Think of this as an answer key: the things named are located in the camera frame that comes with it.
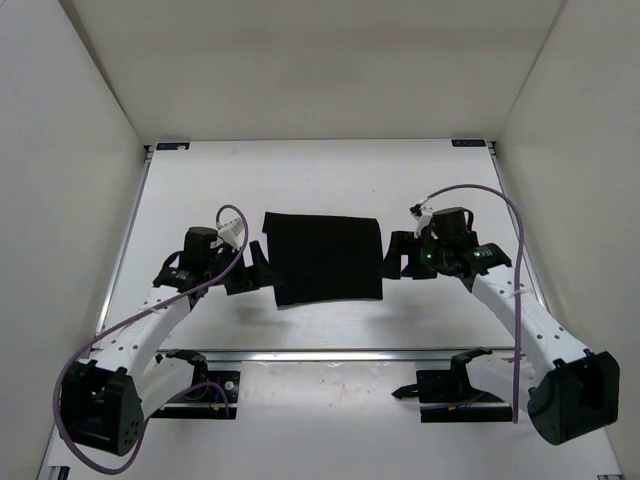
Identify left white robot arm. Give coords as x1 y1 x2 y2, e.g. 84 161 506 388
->
58 218 277 456

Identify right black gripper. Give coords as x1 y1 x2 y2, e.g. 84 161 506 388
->
376 232 451 281

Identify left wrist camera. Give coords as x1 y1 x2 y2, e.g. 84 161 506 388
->
216 217 245 250

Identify black skirt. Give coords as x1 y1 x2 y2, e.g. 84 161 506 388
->
262 212 383 307

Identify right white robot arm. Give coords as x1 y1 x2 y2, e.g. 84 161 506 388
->
383 205 620 445

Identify blue corner label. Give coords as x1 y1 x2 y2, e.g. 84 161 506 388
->
155 142 190 151
451 139 486 148

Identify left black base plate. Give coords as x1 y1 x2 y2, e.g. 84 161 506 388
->
151 350 241 420

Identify right blue corner label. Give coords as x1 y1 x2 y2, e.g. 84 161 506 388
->
451 139 486 148

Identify left blue corner label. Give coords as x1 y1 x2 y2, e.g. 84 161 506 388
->
155 142 190 151

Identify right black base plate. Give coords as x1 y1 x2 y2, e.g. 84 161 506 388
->
391 347 512 424

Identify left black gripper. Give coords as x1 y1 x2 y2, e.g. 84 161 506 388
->
207 237 284 293

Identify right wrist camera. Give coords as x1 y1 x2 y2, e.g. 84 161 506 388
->
409 197 434 238

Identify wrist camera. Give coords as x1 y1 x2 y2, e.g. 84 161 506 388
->
409 197 434 238
216 217 245 250

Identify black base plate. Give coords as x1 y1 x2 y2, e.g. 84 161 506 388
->
151 350 241 420
391 347 512 424

